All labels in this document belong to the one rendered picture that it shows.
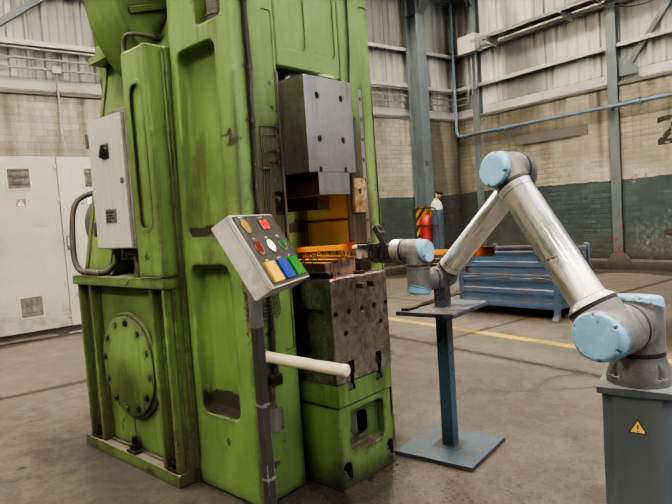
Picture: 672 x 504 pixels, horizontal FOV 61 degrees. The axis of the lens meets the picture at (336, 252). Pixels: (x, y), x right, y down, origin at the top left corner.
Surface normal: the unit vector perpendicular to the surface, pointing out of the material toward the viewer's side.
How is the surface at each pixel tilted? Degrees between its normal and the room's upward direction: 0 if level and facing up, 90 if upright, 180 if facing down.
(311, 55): 90
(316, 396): 90
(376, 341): 90
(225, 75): 89
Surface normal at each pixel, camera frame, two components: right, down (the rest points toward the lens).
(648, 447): -0.54, 0.09
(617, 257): -0.80, 0.09
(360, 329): 0.74, -0.01
